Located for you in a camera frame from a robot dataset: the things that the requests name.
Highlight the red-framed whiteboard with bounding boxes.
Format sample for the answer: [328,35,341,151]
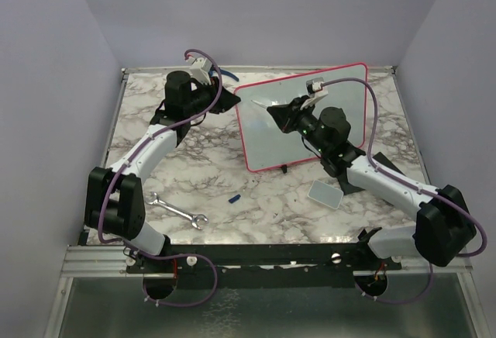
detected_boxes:
[235,63,368,172]

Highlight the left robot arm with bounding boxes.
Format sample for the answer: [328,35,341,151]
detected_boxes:
[84,71,241,272]

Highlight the blue marker cap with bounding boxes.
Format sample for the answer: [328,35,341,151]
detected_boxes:
[228,194,241,204]

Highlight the blue whiteboard marker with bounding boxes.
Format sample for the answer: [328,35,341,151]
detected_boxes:
[251,99,268,109]

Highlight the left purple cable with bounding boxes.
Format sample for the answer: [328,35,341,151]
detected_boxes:
[97,47,224,309]

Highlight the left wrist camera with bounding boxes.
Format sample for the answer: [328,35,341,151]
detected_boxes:
[187,56,212,85]

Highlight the white whiteboard eraser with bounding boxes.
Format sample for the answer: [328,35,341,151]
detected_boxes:
[307,181,344,209]

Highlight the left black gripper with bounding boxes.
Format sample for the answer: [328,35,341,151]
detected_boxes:
[184,76,241,117]

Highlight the silver combination wrench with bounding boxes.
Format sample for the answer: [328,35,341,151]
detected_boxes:
[145,192,209,230]

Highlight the aluminium table frame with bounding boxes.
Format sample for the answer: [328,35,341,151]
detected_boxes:
[49,71,461,337]

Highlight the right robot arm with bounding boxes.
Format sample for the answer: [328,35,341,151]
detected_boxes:
[267,96,476,269]

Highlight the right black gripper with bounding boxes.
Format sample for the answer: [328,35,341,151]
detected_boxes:
[268,95,329,155]

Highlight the blue-handled pliers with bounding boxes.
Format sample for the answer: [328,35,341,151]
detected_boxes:
[208,67,239,82]

